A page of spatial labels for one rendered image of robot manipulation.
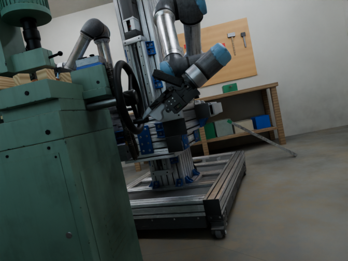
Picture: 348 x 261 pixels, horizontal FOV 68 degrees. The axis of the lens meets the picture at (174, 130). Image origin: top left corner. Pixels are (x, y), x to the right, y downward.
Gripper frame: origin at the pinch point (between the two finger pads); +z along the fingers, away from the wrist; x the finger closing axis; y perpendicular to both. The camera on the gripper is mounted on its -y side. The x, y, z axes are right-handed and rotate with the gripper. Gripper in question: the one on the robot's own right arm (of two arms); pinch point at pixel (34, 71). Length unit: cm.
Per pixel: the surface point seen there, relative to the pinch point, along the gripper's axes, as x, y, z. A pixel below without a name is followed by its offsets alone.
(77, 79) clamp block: -89, 20, -72
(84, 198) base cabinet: -112, 59, -74
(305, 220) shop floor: -56, 118, -159
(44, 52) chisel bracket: -89, 7, -62
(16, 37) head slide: -83, -3, -49
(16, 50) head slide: -85, 2, -49
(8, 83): -109, 17, -58
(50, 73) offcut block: -106, 17, -72
